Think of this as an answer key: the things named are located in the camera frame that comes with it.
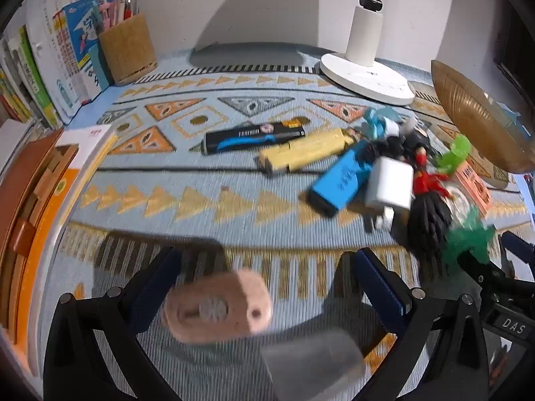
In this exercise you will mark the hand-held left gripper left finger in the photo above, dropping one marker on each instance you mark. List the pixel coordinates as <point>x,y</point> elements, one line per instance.
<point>161,284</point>

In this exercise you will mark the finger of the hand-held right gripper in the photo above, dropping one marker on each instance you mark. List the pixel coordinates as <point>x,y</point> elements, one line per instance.
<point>489,277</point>
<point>520,250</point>

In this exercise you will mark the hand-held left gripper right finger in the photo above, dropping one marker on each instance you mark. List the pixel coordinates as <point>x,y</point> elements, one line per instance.
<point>382,288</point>

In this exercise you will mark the pink oval pencil sharpener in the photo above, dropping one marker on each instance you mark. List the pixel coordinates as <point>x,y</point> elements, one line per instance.
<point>238,296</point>

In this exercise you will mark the pink snack box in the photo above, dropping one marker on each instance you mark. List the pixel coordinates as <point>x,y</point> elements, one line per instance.
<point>474,186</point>

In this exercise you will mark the red and black dress figurine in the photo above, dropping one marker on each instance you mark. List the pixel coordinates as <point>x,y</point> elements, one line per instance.
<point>428,213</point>

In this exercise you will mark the white charger adapter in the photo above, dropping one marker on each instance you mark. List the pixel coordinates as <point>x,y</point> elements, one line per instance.
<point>391,183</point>

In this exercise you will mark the green translucent figure stand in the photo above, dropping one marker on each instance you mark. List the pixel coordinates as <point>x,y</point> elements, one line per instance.
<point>455,156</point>

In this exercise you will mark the amber glass bowl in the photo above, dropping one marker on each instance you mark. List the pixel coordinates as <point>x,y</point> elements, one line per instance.
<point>476,108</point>

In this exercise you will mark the green translucent spiky piece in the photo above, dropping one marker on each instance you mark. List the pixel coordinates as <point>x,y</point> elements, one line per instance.
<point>468,240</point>

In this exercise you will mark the blue patterned table mat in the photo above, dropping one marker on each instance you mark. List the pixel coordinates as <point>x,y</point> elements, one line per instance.
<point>167,200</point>

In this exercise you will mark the grey translucent eraser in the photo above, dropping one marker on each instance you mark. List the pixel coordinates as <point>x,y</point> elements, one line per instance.
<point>313,359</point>

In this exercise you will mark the blue rectangular box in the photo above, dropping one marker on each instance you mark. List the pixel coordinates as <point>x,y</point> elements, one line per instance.
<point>338,181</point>

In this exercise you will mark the orange and white booklet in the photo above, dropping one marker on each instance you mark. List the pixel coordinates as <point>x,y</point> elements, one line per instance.
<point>62,192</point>

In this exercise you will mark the small blue white figurine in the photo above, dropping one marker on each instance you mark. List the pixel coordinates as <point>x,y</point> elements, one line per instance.
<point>378,123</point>

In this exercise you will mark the wooden block box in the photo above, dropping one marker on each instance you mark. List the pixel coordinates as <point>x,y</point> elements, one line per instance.
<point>29,183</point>

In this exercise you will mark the black monitor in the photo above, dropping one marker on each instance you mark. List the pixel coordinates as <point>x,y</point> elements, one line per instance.
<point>516,41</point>

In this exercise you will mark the white desk lamp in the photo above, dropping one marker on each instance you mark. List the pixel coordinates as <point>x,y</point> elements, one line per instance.
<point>368,71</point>

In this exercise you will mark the wooden pen holder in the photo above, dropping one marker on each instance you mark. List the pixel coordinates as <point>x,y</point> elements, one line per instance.
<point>127,50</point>

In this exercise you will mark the row of green books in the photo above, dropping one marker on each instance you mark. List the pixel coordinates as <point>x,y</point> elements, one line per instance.
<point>25,87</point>

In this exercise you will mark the blue illustrated book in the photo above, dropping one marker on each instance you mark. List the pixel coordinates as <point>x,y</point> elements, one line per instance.
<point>81,37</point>

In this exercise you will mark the bunch of pens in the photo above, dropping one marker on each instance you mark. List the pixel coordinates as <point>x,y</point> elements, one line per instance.
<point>110,10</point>

